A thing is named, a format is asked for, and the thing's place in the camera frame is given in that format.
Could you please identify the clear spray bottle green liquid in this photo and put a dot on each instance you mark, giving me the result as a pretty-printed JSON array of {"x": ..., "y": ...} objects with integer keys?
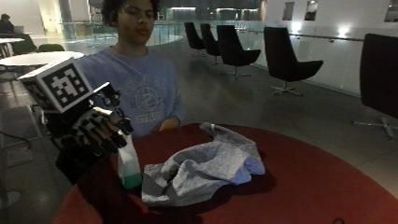
[{"x": 129, "y": 165}]

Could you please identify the white cube of black markers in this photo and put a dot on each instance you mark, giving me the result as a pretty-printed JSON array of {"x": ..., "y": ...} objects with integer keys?
[{"x": 61, "y": 85}]

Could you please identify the the person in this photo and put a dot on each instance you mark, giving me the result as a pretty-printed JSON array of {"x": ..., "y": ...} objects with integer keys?
[{"x": 135, "y": 81}]

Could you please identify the grey chair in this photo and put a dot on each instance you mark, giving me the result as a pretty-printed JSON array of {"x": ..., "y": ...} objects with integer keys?
[{"x": 18, "y": 130}]

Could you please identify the grey crumpled cloth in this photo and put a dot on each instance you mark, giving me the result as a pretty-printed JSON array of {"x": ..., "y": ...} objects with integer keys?
[{"x": 202, "y": 168}]

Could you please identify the white round table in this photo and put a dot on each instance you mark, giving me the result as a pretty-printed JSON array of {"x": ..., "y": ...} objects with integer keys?
[
  {"x": 37, "y": 58},
  {"x": 8, "y": 40}
]

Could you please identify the green chair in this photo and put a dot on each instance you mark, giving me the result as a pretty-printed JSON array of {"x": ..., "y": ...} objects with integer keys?
[{"x": 50, "y": 47}]

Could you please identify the dark chair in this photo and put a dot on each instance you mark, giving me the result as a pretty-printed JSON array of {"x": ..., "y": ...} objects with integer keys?
[{"x": 24, "y": 45}]

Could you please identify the glass balustrade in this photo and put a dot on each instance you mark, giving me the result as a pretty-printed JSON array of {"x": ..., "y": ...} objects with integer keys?
[{"x": 165, "y": 32}]

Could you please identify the black swivel chair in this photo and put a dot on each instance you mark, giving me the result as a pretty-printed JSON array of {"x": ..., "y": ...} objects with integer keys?
[
  {"x": 209, "y": 40},
  {"x": 234, "y": 46},
  {"x": 379, "y": 74},
  {"x": 193, "y": 37},
  {"x": 286, "y": 59}
]

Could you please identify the metal handrail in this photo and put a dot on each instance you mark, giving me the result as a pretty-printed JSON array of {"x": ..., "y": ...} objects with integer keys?
[{"x": 314, "y": 36}]

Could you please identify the wall lamp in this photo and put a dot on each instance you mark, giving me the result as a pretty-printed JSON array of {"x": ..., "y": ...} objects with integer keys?
[
  {"x": 294, "y": 26},
  {"x": 343, "y": 31}
]

